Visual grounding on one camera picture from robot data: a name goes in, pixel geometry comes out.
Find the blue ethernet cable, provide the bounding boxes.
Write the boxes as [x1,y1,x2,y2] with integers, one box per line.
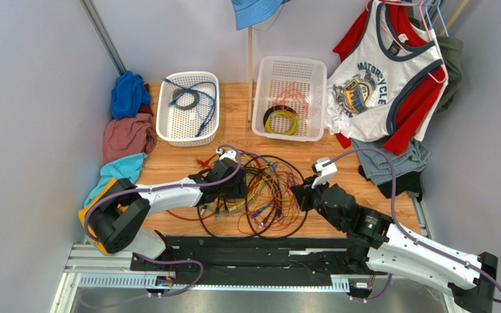
[241,151,287,218]
[164,78,217,138]

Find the orange thin wire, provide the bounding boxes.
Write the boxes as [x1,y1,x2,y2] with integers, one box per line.
[272,82,311,120]

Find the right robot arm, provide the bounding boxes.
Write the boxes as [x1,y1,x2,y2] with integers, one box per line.
[290,177,498,312]

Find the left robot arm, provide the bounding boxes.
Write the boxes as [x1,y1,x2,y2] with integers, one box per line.
[78,145,242,259]

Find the left white basket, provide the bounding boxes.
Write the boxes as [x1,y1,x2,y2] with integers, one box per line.
[156,71,220,147]

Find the white basket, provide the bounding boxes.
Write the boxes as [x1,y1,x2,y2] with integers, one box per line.
[156,71,220,147]
[251,55,327,142]

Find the right white basket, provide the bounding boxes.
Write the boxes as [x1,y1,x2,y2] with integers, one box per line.
[251,55,327,142]

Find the black garment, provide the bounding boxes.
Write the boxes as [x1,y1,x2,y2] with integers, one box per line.
[375,171,422,200]

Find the white motorcycle tank top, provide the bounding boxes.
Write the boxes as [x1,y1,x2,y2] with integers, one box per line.
[324,1,448,155]

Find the folded blue jeans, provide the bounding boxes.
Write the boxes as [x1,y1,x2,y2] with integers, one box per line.
[351,139,432,185]

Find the teal cloth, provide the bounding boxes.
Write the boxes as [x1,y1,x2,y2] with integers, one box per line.
[83,153,147,207]

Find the pink cloth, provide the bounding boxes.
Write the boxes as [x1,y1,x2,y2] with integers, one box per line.
[102,113,157,164]

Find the blue cloth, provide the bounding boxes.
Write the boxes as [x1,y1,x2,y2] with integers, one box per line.
[111,70,151,120]

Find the yellow cloth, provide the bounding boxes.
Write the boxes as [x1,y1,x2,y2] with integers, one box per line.
[78,177,119,255]

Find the blue bucket hat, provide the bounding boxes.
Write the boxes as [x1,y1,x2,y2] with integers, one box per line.
[231,0,290,31]

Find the green garment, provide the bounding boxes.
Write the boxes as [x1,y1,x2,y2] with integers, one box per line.
[400,18,464,114]

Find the aluminium corner profile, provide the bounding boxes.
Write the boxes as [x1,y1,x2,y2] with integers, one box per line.
[80,0,126,76]

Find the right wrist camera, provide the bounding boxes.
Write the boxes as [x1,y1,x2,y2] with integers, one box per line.
[312,156,338,188]

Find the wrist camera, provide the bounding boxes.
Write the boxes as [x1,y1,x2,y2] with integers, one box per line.
[215,148,240,163]
[312,156,338,188]

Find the yellow ethernet cable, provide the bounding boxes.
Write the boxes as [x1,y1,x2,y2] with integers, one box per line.
[215,164,277,213]

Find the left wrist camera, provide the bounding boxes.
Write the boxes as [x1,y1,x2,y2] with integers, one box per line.
[215,148,240,163]

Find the red ethernet cable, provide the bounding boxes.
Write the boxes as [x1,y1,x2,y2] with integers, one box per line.
[166,149,260,222]

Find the thin coloured wire tangle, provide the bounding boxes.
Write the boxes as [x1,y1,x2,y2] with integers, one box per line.
[237,160,308,237]

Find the long black cable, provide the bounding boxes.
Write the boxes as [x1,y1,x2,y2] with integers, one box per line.
[197,151,309,239]

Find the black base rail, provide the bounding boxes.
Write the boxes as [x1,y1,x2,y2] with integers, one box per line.
[130,235,374,288]

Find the yellow green wire coil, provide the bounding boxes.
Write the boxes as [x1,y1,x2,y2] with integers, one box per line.
[264,110,299,136]

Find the black wire coil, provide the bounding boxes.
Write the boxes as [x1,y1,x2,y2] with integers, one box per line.
[172,89,201,111]

